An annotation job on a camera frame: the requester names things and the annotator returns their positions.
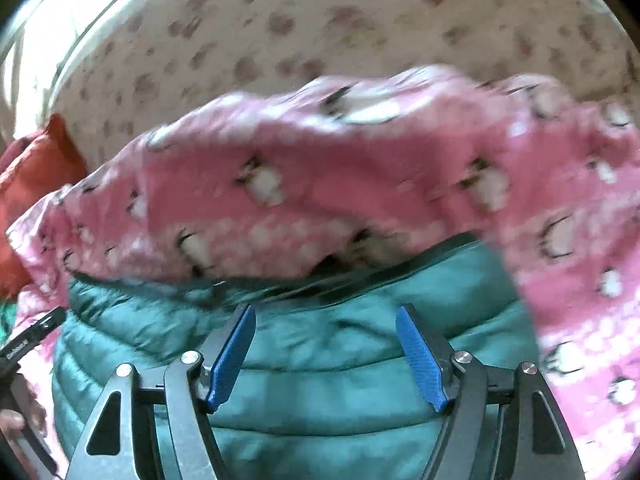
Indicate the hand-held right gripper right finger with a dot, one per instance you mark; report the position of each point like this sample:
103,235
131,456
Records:
419,360

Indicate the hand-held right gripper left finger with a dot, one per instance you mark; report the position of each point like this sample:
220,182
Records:
231,360

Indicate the dark green puffer jacket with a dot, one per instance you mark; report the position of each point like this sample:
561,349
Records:
325,360

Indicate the person's left hand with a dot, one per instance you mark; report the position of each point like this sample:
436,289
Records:
27,405

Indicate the bright green cloth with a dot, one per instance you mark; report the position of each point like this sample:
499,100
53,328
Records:
6,320

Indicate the red cloth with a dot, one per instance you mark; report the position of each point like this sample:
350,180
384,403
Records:
30,175

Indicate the pink penguin print blanket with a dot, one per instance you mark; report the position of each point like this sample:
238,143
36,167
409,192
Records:
350,180

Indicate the bright window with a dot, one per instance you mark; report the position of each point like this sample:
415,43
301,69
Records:
30,25

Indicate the beige paw print bedsheet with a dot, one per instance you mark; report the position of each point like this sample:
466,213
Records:
325,20

